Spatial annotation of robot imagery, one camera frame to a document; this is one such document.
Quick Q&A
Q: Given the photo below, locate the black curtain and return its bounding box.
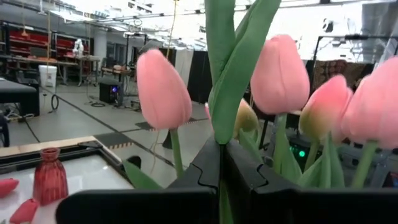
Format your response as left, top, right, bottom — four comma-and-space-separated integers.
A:
158, 46, 215, 105

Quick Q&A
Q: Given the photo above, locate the hazard-striped black floor mat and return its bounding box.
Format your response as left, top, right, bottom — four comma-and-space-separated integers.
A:
93, 132, 136, 151

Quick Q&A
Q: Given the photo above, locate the dark red patterned fabric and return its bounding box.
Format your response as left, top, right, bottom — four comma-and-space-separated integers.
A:
310, 58, 376, 94

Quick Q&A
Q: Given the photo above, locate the white plastic bucket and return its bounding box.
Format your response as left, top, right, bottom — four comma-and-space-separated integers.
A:
38, 64, 58, 88

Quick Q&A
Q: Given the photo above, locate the black table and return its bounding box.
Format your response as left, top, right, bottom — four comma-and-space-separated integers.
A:
0, 77, 40, 118

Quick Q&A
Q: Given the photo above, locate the black stand base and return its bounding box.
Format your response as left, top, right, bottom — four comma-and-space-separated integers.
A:
161, 129, 175, 150

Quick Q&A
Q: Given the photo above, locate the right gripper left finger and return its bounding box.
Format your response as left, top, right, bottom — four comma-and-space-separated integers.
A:
169, 136, 223, 191

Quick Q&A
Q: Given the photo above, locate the red ribbed glass vase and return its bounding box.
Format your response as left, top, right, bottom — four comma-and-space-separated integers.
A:
32, 147, 69, 207

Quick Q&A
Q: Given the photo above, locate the long wooden workbench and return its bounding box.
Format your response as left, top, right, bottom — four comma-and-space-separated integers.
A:
0, 54, 102, 86

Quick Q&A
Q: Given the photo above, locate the black computer tower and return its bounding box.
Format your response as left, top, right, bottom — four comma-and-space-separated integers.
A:
98, 81, 124, 105

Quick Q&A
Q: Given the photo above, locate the red storage shelf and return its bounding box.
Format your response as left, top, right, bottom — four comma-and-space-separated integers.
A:
0, 20, 52, 58
52, 32, 93, 60

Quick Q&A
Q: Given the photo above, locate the black metal stand frame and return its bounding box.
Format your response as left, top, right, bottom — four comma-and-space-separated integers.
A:
312, 33, 398, 82

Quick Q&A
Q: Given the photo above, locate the white building column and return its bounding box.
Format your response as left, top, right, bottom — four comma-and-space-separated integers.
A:
93, 27, 108, 62

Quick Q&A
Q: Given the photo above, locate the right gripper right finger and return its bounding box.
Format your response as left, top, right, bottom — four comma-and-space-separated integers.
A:
223, 139, 300, 192

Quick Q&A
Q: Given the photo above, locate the black device with green light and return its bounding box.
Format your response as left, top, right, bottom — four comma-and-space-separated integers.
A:
287, 133, 315, 170

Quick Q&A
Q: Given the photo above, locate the red artificial tulip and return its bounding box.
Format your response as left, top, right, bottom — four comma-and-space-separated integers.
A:
0, 177, 20, 199
9, 198, 40, 224

